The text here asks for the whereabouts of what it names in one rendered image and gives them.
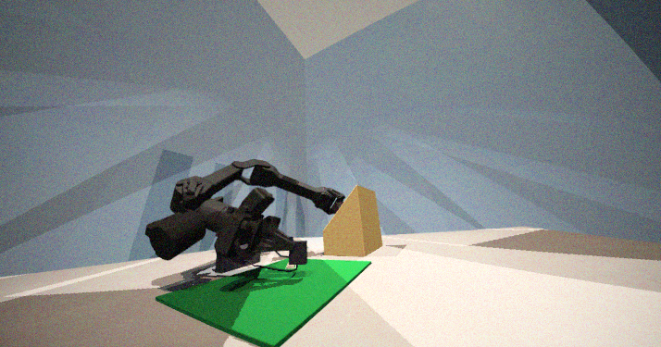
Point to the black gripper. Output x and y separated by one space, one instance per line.
262 235

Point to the green circuit board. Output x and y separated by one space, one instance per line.
265 306

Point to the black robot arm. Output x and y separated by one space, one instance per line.
195 211

